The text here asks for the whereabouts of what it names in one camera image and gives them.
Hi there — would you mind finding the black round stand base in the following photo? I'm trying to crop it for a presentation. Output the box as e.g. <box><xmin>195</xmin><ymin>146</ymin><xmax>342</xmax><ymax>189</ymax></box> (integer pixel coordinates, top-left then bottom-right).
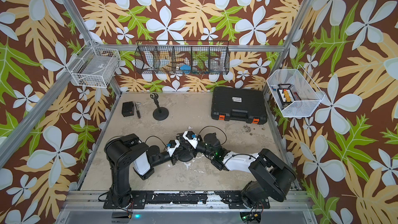
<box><xmin>152</xmin><ymin>107</ymin><xmax>169</xmax><ymax>121</ymax></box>

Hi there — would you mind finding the black microphone stand pole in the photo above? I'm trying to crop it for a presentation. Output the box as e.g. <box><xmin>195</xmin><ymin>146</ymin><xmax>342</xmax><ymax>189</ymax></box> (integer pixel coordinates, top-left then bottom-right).
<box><xmin>150</xmin><ymin>93</ymin><xmax>161</xmax><ymax>113</ymax></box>

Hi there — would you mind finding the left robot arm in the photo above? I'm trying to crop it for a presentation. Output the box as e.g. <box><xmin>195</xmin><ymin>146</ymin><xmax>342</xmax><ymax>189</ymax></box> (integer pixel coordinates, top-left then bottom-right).
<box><xmin>104</xmin><ymin>134</ymin><xmax>189</xmax><ymax>210</ymax></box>

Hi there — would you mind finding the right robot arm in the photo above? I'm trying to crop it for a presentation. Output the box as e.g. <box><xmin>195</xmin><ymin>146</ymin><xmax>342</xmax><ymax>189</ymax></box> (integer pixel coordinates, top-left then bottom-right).
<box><xmin>185</xmin><ymin>131</ymin><xmax>296</xmax><ymax>207</ymax></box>

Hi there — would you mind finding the black plastic tool case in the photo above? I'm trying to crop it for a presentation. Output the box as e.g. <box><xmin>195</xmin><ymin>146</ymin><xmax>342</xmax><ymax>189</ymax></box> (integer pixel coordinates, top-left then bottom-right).
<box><xmin>210</xmin><ymin>87</ymin><xmax>268</xmax><ymax>125</ymax></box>

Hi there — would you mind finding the small ratchet screwdriver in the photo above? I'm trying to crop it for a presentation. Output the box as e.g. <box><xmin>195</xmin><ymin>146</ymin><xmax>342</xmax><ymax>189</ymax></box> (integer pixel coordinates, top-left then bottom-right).
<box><xmin>134</xmin><ymin>102</ymin><xmax>141</xmax><ymax>119</ymax></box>

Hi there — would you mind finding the small black box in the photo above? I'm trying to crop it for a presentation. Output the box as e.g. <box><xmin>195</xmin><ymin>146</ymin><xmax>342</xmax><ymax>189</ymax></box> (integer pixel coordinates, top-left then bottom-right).
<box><xmin>121</xmin><ymin>101</ymin><xmax>135</xmax><ymax>117</ymax></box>

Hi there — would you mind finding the blue object in basket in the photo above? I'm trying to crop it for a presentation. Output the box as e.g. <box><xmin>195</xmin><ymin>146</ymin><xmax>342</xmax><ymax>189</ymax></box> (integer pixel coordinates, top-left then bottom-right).
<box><xmin>180</xmin><ymin>64</ymin><xmax>191</xmax><ymax>72</ymax></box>

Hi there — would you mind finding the screw bit box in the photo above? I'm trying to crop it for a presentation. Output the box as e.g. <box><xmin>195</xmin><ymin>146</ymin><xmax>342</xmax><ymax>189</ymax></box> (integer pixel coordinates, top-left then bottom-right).
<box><xmin>277</xmin><ymin>84</ymin><xmax>301</xmax><ymax>105</ymax></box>

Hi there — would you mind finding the white mesh basket right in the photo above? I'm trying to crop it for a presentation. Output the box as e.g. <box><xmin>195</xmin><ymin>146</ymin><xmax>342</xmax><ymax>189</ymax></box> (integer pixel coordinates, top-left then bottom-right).
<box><xmin>266</xmin><ymin>66</ymin><xmax>325</xmax><ymax>118</ymax></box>

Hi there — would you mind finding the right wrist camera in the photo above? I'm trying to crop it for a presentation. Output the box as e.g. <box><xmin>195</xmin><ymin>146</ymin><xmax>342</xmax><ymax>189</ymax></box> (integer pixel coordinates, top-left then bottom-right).
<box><xmin>182</xmin><ymin>131</ymin><xmax>199</xmax><ymax>149</ymax></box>

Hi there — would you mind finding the black wire basket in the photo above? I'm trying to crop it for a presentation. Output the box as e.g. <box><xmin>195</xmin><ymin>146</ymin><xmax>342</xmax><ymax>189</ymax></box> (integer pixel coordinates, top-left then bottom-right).
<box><xmin>133</xmin><ymin>40</ymin><xmax>230</xmax><ymax>75</ymax></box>

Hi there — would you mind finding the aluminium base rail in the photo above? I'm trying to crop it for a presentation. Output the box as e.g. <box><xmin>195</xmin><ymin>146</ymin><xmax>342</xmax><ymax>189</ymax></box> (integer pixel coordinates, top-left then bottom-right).
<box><xmin>56</xmin><ymin>191</ymin><xmax>317</xmax><ymax>224</ymax></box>

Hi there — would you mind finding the white wire basket left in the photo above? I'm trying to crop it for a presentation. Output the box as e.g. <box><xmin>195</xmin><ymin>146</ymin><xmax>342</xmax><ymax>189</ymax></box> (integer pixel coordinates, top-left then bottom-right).
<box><xmin>68</xmin><ymin>41</ymin><xmax>121</xmax><ymax>88</ymax></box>

